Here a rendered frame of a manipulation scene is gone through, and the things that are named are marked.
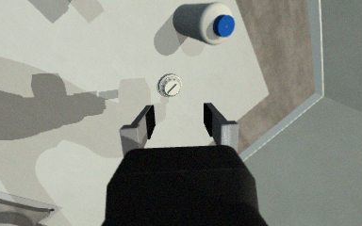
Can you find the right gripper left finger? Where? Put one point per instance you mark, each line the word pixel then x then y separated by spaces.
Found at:
pixel 135 135

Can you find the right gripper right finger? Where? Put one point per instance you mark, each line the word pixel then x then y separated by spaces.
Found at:
pixel 224 132

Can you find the white plastic bottle with blue cap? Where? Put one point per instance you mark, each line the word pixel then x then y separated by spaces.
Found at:
pixel 206 22

